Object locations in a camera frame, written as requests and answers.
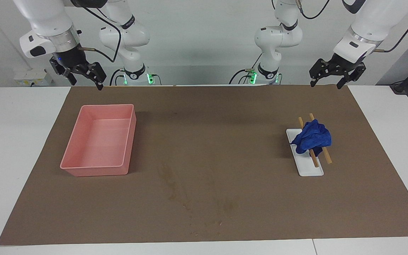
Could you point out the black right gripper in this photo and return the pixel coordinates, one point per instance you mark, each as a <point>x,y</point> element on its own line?
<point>70,58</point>

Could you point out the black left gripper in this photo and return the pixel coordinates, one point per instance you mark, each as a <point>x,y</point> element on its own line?
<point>344,63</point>

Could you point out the blue towel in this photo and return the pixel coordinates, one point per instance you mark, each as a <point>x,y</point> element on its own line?
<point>312,138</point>

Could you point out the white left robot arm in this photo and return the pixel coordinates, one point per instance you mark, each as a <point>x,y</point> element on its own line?
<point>374,21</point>

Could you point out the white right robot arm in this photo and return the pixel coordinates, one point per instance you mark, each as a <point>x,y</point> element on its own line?
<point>48,17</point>

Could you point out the white towel rack base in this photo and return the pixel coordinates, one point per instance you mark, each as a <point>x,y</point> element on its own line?
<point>308,168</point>

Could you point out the pink plastic bin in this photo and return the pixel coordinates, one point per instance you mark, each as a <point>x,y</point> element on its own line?
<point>97,141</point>

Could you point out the wooden rack rod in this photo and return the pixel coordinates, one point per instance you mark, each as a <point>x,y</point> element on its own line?
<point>314,159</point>
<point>327,157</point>

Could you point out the brown table mat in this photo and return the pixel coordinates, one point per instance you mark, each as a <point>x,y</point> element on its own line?
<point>207,141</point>

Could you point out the white wall socket box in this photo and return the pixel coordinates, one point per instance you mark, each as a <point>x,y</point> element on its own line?
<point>32,78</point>

